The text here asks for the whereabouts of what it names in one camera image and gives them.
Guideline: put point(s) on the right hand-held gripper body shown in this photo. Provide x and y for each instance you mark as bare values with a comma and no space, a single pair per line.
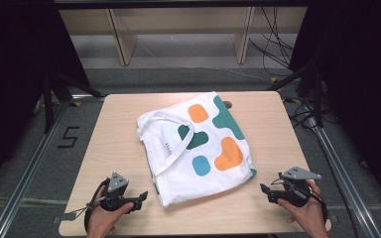
296,186

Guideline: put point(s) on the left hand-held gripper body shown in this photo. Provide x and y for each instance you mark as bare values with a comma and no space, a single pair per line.
116,190

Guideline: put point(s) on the white tote bag coloured shapes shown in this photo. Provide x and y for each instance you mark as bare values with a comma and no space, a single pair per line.
208,165

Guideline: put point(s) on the person's right hand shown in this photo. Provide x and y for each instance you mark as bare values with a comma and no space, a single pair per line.
306,216

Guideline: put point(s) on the person's left hand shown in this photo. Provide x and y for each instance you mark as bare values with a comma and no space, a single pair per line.
104,219

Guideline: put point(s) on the black metal stand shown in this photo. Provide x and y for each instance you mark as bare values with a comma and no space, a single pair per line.
51,99
316,92

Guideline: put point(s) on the black curtain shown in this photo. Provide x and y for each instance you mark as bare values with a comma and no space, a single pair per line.
360,82
16,66

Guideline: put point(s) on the light wooden desk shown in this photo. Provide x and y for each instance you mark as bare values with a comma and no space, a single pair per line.
178,20

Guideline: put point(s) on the aluminium rail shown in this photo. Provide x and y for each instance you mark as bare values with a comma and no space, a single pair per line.
29,165
340,172

